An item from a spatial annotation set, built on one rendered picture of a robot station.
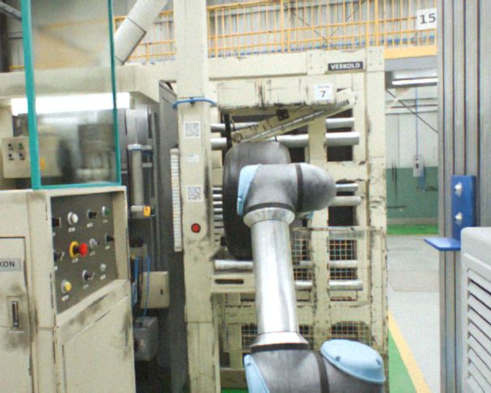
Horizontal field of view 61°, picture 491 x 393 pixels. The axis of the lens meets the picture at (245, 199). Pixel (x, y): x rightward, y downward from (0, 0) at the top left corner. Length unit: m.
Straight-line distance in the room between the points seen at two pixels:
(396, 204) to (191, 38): 9.36
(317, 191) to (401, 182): 10.02
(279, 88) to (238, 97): 0.21
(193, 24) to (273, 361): 1.56
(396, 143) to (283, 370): 10.34
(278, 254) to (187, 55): 1.30
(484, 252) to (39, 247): 1.06
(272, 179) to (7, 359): 0.87
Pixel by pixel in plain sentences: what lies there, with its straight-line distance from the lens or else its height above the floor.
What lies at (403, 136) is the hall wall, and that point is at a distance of 11.07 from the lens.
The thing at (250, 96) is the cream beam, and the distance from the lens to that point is 2.17.
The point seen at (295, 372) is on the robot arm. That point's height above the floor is 0.93.
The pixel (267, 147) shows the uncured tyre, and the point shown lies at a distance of 1.82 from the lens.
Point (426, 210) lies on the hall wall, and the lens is 11.10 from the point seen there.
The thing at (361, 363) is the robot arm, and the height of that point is 0.94.
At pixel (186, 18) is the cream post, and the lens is 2.05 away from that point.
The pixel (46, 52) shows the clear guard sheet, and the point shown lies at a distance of 1.34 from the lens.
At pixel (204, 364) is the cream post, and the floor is 0.42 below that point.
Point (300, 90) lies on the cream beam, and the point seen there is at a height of 1.71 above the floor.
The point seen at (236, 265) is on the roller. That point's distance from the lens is 1.85.
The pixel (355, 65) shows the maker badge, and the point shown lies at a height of 1.90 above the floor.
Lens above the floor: 1.29
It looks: 3 degrees down
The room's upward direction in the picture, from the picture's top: 2 degrees counter-clockwise
